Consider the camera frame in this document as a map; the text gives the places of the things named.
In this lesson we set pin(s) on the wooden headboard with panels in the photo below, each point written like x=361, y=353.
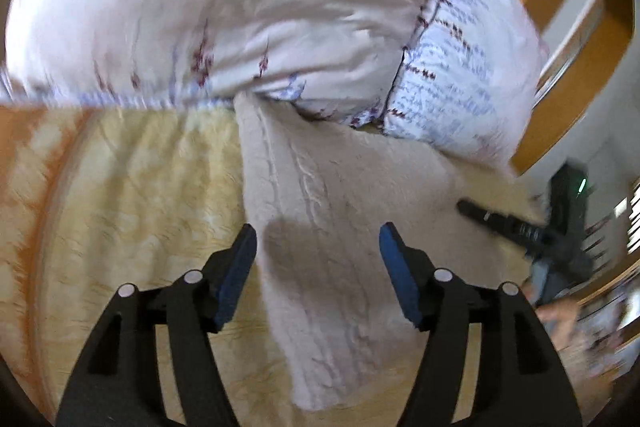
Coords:
x=587, y=40

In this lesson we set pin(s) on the floral pillow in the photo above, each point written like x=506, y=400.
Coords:
x=467, y=83
x=333, y=59

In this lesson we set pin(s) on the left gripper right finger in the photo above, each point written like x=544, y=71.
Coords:
x=521, y=380

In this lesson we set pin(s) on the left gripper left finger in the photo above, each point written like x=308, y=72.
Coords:
x=116, y=380

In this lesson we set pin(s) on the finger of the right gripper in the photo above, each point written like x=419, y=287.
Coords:
x=514, y=229

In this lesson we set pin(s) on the beige cable knit sweater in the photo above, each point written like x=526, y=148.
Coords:
x=317, y=195

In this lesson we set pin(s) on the left floral pillow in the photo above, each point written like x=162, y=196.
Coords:
x=333, y=59

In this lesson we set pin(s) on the yellow orange patterned bedspread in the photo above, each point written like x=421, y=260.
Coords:
x=89, y=202

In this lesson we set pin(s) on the right floral pillow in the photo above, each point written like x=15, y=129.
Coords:
x=467, y=83

